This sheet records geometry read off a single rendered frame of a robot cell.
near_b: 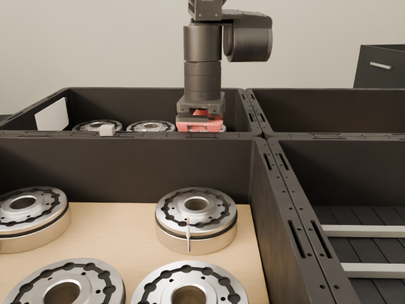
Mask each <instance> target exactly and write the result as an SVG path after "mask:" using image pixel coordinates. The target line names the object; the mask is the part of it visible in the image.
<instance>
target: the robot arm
mask: <svg viewBox="0 0 405 304"><path fill-rule="evenodd" d="M187 1H188V13H189V14H190V15H191V16H192V17H193V18H190V23H189V26H183V49H184V60H186V62H184V95H183V96H182V97H181V99H180V100H179V101H178V102H177V112H178V115H177V116H176V126H177V128H178V130H179V131H189V130H193V131H200V130H207V131H212V132H220V130H221V127H222V124H223V120H221V119H222V117H223V115H224V113H225V92H221V71H222V68H221V62H220V60H222V26H223V51H224V55H225V56H227V60H228V62H267V61H268V60H269V58H270V56H271V52H272V44H273V33H272V18H271V17H269V16H267V15H265V14H263V13H259V12H258V11H257V12H251V11H240V10H238V9H237V10H232V9H222V6H223V5H224V4H225V3H226V1H227V0H187ZM209 117H214V118H215V120H209Z"/></svg>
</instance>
